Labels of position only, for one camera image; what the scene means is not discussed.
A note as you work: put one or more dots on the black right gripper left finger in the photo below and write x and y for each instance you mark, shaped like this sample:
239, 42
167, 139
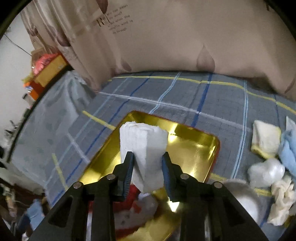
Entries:
111, 188

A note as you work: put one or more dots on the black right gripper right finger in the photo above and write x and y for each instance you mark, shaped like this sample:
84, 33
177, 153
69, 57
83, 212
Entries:
192, 194

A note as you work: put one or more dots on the white tissue pack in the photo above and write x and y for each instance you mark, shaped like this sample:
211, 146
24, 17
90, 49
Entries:
148, 144

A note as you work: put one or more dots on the light blue fluffy towel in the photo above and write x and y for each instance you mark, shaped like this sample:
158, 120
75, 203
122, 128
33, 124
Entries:
286, 151

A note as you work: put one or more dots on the red and white sock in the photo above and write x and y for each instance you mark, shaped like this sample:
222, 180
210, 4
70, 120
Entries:
134, 212

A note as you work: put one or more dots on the gold rectangular metal tin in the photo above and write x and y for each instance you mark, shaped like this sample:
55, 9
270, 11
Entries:
193, 150

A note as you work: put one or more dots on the silver metal bowl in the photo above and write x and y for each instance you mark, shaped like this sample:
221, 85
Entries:
246, 196

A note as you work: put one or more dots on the translucent plastic cover sheet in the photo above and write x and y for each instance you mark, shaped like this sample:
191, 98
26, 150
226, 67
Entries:
48, 121

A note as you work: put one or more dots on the white balled sock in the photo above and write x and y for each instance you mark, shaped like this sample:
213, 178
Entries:
266, 173

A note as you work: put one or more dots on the grey plaid bed sheet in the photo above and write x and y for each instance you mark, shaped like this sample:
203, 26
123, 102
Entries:
221, 105

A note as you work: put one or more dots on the white yellow-trimmed folded cloth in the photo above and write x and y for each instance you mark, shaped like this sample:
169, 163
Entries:
265, 139

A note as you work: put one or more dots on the cream scrunched cloth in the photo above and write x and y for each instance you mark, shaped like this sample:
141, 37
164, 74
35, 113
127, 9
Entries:
284, 198

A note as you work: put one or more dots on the red and yellow box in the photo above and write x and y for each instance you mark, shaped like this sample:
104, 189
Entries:
37, 83

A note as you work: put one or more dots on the red plastic bag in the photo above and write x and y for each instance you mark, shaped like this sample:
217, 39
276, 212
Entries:
39, 64

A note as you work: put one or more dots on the beige leaf-print curtain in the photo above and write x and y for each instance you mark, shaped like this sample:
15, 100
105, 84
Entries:
102, 39

